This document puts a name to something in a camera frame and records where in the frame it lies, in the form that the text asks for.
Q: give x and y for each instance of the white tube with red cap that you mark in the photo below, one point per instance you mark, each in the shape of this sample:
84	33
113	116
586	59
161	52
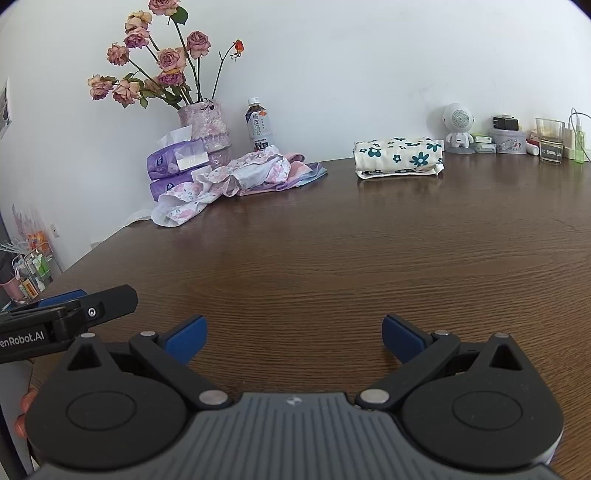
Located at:
533	148

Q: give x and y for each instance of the wall outlet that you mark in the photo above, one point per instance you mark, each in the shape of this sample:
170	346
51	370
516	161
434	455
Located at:
55	230

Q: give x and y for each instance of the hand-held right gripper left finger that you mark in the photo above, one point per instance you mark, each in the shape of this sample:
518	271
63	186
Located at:
187	340

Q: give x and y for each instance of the clear glass cup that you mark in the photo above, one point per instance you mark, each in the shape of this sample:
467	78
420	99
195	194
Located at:
550	141

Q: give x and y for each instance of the white plastic box with items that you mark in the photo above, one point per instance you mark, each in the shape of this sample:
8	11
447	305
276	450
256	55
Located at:
508	143

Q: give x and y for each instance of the person's left hand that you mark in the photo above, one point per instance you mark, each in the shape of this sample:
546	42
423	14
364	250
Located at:
23	417

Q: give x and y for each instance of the paper sheet on wall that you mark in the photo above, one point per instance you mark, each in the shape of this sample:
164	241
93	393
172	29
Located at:
3	108

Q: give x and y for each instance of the small green white box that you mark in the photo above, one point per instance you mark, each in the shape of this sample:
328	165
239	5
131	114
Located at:
485	148
481	138

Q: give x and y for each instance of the folded cream teal-flower cloth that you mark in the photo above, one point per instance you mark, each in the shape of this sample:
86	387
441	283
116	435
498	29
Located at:
399	154

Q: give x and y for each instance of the green spray bottle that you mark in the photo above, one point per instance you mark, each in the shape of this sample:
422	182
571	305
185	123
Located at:
580	145

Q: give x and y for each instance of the pale purple textured vase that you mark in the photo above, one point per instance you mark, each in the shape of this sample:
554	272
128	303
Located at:
207	127

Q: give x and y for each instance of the white robot-shaped speaker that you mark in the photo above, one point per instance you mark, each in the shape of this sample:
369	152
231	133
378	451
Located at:
458	122

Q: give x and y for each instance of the pink floral dress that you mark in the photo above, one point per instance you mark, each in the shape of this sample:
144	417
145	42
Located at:
249	173

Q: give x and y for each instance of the plastic tea bottle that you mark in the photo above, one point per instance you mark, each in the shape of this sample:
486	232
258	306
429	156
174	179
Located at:
259	127

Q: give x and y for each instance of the purple tissue pack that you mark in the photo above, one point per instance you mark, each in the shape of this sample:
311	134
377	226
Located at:
173	157
168	189

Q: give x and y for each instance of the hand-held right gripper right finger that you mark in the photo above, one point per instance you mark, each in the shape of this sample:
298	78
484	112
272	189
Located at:
401	340

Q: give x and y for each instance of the pastel pink purple cloth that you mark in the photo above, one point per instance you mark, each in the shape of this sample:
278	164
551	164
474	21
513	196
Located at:
307	173

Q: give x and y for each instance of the dried rose bouquet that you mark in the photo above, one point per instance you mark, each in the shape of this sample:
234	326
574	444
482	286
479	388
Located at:
171	60

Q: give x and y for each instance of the black charger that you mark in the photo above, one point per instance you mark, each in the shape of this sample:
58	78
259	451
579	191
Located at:
505	123

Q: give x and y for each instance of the clear plastic bag orange print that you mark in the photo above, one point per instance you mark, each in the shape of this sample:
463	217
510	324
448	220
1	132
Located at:
32	230

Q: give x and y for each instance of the pink cup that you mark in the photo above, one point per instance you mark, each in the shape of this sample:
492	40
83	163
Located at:
10	290

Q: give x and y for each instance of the crumpled white paper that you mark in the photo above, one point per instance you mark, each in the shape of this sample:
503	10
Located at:
138	216

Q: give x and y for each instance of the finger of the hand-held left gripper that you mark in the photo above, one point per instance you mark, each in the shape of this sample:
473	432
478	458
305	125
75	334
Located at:
62	297
113	302

